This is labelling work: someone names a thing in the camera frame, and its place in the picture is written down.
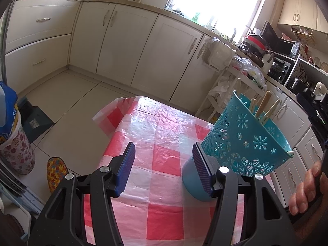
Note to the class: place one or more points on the kitchen window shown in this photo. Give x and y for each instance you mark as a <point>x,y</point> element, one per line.
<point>215,0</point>

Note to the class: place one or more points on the cream wall cabinet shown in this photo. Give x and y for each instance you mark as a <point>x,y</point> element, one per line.
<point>299,11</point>

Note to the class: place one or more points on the teal perforated plastic basket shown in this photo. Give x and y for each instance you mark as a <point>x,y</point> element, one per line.
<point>243,143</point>

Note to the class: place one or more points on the white jug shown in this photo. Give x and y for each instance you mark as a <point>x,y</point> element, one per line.
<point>267,62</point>

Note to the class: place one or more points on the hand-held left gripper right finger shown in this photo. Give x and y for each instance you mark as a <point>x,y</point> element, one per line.
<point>202,169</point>

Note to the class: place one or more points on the black toaster oven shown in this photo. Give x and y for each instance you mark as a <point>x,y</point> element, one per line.
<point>280,68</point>

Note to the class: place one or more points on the colourful floral slipper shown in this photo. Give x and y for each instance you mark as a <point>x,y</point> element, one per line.
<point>57,174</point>

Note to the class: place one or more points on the stack of pans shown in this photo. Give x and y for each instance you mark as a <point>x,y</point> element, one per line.
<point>256,42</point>

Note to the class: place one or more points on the white storage cart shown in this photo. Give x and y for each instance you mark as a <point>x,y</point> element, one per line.
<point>230,89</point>

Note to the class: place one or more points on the floral patterned container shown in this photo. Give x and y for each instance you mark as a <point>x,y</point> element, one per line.
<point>16,153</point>

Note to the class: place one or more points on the dark green box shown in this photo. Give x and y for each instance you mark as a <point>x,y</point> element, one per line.
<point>33,123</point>

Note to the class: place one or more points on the black microwave oven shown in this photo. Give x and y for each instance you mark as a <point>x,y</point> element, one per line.
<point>280,39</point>

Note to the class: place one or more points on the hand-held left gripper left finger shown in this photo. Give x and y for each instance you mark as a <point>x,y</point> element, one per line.
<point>125,169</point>

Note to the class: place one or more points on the cream kitchen base cabinets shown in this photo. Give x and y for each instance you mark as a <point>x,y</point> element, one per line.
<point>292,123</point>
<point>123,43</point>

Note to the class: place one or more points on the red white checked tablecloth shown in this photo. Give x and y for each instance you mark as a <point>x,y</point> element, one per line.
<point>158,138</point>

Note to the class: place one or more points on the person's right hand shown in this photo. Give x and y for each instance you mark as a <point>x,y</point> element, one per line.
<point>306,187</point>

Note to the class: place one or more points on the bunch of wooden chopsticks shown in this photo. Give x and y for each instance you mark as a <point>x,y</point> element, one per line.
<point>264,107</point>

